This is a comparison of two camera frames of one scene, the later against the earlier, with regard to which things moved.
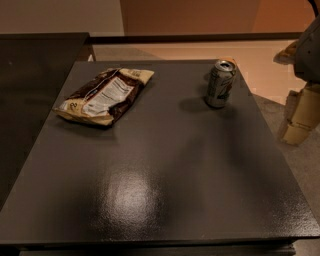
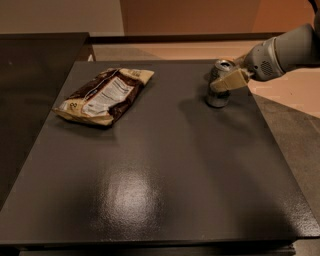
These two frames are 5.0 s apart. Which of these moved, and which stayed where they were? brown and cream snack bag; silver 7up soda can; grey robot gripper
Moved: grey robot gripper
Stayed: brown and cream snack bag; silver 7up soda can
